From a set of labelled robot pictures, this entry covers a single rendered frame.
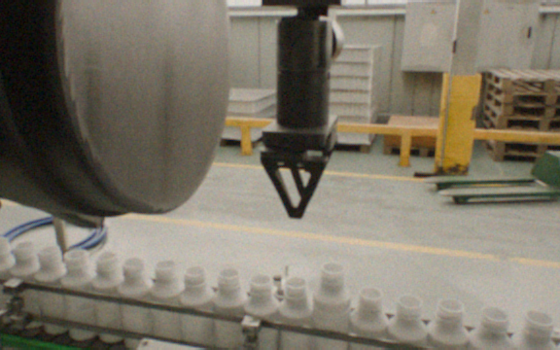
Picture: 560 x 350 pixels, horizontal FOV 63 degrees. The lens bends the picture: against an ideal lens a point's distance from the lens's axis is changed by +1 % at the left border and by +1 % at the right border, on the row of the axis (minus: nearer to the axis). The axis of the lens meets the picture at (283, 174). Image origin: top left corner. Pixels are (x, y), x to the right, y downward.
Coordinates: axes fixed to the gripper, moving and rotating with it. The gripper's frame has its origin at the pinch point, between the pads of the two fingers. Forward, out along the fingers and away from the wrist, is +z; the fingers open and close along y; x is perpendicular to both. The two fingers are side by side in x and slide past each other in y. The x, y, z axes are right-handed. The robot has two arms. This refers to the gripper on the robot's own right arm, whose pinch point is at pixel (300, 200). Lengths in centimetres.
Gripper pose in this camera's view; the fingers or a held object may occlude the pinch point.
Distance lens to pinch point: 52.2
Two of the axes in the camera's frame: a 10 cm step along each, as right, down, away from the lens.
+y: 2.3, -3.0, 9.3
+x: -9.7, -0.7, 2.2
